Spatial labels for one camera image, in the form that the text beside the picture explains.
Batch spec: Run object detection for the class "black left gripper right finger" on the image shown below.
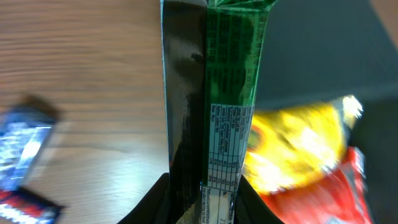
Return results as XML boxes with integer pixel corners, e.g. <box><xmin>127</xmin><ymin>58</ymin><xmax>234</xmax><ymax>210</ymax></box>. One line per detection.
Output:
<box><xmin>234</xmin><ymin>176</ymin><xmax>283</xmax><ymax>224</ymax></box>

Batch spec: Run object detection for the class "blue eclipse gum box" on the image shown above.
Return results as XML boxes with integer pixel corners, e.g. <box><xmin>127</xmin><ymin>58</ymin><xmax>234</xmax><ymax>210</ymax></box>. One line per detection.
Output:
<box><xmin>1</xmin><ymin>95</ymin><xmax>60</xmax><ymax>190</ymax></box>

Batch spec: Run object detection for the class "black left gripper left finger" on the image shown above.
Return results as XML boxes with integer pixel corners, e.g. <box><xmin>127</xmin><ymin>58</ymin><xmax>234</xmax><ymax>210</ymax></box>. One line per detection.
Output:
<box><xmin>118</xmin><ymin>173</ymin><xmax>170</xmax><ymax>224</ymax></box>

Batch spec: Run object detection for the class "yellow snack packet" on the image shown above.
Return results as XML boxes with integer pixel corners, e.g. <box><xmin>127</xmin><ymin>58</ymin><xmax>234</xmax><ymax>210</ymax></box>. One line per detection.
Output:
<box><xmin>242</xmin><ymin>95</ymin><xmax>364</xmax><ymax>195</ymax></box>

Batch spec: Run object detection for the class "black box with lid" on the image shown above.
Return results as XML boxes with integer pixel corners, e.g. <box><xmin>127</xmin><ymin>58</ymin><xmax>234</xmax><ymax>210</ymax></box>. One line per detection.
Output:
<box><xmin>256</xmin><ymin>0</ymin><xmax>397</xmax><ymax>223</ymax></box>

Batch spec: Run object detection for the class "dark blue chocolate bar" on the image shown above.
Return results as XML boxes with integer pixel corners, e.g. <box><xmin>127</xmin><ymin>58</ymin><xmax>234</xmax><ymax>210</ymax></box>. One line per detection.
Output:
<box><xmin>1</xmin><ymin>187</ymin><xmax>64</xmax><ymax>224</ymax></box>

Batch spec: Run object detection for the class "red snack packet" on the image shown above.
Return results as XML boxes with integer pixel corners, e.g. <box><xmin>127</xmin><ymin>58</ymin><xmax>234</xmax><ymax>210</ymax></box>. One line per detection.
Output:
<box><xmin>260</xmin><ymin>147</ymin><xmax>374</xmax><ymax>224</ymax></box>

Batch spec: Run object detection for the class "green black candy bar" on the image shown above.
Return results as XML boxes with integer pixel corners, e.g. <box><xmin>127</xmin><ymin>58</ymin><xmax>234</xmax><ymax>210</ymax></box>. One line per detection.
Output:
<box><xmin>160</xmin><ymin>0</ymin><xmax>274</xmax><ymax>223</ymax></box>

